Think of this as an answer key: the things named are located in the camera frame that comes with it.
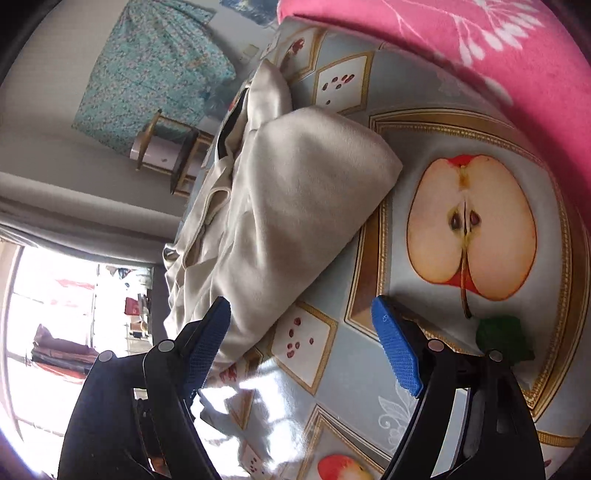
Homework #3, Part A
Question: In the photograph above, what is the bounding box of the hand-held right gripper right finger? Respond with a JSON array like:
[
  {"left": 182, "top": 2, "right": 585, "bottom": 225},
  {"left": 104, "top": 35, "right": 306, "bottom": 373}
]
[{"left": 372, "top": 295, "right": 552, "bottom": 480}]

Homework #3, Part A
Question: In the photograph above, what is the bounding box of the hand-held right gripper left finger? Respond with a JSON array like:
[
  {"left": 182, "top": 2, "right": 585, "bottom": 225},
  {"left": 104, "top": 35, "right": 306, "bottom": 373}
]
[{"left": 58, "top": 296, "right": 232, "bottom": 480}]

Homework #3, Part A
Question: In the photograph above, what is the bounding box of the cream zip jacket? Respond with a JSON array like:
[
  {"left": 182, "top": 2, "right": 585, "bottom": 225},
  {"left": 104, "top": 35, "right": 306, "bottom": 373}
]
[{"left": 163, "top": 59, "right": 404, "bottom": 377}]

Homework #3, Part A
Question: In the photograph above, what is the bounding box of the fruit print tablecloth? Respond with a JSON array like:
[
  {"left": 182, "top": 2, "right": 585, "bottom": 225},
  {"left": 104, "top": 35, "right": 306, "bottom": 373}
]
[{"left": 191, "top": 16, "right": 583, "bottom": 480}]

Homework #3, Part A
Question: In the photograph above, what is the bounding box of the grey curtain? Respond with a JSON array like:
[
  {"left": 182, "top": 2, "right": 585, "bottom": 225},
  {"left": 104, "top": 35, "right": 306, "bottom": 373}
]
[{"left": 0, "top": 171, "right": 185, "bottom": 266}]

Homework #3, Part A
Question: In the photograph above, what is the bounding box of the wooden chair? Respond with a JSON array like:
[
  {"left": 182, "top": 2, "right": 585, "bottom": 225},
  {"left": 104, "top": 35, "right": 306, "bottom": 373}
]
[{"left": 130, "top": 109, "right": 215, "bottom": 198}]

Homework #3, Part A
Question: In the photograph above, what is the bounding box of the teal floral hanging cloth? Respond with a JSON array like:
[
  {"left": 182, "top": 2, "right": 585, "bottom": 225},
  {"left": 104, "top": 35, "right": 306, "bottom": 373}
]
[{"left": 71, "top": 0, "right": 237, "bottom": 155}]

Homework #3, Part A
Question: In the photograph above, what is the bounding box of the pink floral blanket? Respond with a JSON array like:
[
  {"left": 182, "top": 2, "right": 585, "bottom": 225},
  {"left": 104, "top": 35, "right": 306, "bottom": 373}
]
[{"left": 277, "top": 0, "right": 591, "bottom": 195}]

